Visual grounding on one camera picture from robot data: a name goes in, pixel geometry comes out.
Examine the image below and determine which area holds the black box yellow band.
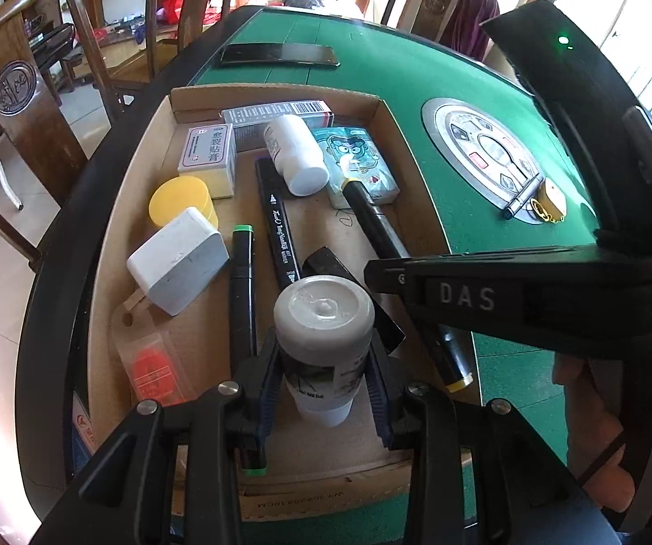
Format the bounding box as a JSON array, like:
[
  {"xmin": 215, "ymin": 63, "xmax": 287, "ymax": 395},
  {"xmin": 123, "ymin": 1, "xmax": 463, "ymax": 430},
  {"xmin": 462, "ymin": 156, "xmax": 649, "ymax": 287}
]
[{"xmin": 302, "ymin": 246, "xmax": 406, "ymax": 354}]

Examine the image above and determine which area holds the white bottle green label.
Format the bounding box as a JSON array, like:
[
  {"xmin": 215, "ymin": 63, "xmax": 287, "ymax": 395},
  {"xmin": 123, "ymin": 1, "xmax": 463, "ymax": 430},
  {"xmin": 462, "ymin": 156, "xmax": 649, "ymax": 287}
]
[{"xmin": 273, "ymin": 276, "xmax": 374, "ymax": 428}]

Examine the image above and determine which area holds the tissue packet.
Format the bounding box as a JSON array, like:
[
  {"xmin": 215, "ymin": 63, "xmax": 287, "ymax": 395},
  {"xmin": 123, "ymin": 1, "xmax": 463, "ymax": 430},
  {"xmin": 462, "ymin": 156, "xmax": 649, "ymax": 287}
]
[{"xmin": 312, "ymin": 127, "xmax": 400, "ymax": 210}]

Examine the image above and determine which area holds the black marker purple cap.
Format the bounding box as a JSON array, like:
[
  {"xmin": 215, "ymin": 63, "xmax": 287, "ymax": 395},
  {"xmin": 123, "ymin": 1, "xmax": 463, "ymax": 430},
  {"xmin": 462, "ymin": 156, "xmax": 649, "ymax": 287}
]
[{"xmin": 255, "ymin": 158, "xmax": 301, "ymax": 290}]

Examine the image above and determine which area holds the clear box with red items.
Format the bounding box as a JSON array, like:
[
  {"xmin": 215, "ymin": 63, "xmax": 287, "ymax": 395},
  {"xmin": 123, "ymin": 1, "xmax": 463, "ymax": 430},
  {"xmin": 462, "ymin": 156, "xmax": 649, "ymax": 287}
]
[{"xmin": 109, "ymin": 289, "xmax": 196, "ymax": 406}]

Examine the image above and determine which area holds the black marker green cap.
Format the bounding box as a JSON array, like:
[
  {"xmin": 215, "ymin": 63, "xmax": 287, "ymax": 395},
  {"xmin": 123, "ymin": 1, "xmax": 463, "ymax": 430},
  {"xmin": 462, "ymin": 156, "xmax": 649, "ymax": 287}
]
[{"xmin": 229, "ymin": 224, "xmax": 267, "ymax": 476}]

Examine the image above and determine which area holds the white pill bottle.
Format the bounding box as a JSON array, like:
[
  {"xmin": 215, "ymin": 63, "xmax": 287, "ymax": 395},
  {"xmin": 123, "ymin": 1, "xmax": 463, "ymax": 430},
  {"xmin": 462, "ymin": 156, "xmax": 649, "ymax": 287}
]
[{"xmin": 263, "ymin": 114, "xmax": 330, "ymax": 197}]

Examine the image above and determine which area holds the white red long box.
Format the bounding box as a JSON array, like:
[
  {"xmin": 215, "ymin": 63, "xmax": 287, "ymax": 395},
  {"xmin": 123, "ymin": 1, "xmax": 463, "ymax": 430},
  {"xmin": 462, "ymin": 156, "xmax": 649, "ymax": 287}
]
[{"xmin": 220, "ymin": 100, "xmax": 335, "ymax": 151}]

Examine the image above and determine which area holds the white square block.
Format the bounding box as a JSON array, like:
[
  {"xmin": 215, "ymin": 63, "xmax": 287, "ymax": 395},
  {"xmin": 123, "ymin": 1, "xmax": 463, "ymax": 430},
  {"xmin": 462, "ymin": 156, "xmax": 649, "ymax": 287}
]
[{"xmin": 127, "ymin": 207, "xmax": 229, "ymax": 316}]

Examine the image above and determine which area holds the white medicine box red border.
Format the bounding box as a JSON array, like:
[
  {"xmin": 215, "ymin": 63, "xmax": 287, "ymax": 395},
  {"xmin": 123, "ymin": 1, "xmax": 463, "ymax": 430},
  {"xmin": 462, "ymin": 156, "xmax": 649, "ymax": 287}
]
[{"xmin": 177, "ymin": 124, "xmax": 236, "ymax": 199}]

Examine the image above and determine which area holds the yellow round jar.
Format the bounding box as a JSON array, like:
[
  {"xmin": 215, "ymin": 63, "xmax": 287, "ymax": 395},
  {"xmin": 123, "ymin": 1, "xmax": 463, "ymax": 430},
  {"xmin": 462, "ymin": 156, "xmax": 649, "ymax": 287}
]
[{"xmin": 148, "ymin": 176, "xmax": 219, "ymax": 229}]

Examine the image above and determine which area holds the long black stick gold tip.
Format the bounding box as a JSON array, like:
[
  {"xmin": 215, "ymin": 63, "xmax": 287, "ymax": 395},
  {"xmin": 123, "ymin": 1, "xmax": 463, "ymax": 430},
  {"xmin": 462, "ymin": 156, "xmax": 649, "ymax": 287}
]
[{"xmin": 342, "ymin": 180, "xmax": 474, "ymax": 394}]

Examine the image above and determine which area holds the person's hand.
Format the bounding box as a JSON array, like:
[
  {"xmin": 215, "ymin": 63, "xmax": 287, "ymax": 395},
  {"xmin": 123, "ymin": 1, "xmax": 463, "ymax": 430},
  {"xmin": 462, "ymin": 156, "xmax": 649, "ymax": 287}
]
[{"xmin": 553, "ymin": 354, "xmax": 635, "ymax": 513}]

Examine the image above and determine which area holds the brown cardboard tray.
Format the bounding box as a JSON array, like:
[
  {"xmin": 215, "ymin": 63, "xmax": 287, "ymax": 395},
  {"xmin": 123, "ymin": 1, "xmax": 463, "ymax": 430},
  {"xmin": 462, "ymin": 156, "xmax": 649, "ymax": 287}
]
[{"xmin": 86, "ymin": 82, "xmax": 484, "ymax": 523}]

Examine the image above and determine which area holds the black pen blue cap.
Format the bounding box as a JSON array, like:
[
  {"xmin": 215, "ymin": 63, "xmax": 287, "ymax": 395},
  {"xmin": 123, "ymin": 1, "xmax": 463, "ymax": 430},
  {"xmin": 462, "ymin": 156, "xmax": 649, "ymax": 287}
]
[{"xmin": 502, "ymin": 173, "xmax": 543, "ymax": 220}]

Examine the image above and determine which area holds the round table centre console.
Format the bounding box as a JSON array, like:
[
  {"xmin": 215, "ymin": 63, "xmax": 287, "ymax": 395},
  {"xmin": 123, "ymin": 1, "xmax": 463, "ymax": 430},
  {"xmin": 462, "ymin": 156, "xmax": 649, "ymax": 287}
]
[{"xmin": 421, "ymin": 97, "xmax": 545, "ymax": 225}]

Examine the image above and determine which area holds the purple cloth on chair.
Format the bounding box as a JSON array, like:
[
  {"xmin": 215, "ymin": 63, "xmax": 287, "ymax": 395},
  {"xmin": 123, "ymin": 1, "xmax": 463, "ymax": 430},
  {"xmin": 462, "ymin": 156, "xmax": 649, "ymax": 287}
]
[{"xmin": 440, "ymin": 0, "xmax": 499, "ymax": 62}]

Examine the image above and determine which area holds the black flat phone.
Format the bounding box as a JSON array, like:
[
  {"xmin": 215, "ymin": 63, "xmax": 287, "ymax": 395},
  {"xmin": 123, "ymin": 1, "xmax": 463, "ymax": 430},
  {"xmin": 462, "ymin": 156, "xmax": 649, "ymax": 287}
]
[{"xmin": 220, "ymin": 43, "xmax": 340, "ymax": 68}]

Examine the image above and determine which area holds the wooden chair left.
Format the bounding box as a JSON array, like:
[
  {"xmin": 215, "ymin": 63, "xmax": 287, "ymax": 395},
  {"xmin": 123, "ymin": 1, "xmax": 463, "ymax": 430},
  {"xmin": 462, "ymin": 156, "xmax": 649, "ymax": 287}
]
[{"xmin": 0, "ymin": 0, "xmax": 129, "ymax": 206}]

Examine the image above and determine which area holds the cream case gold keychain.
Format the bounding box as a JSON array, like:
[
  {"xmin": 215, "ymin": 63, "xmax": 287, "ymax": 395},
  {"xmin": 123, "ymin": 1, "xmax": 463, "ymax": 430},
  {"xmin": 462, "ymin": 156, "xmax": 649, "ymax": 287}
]
[{"xmin": 530, "ymin": 178, "xmax": 568, "ymax": 224}]

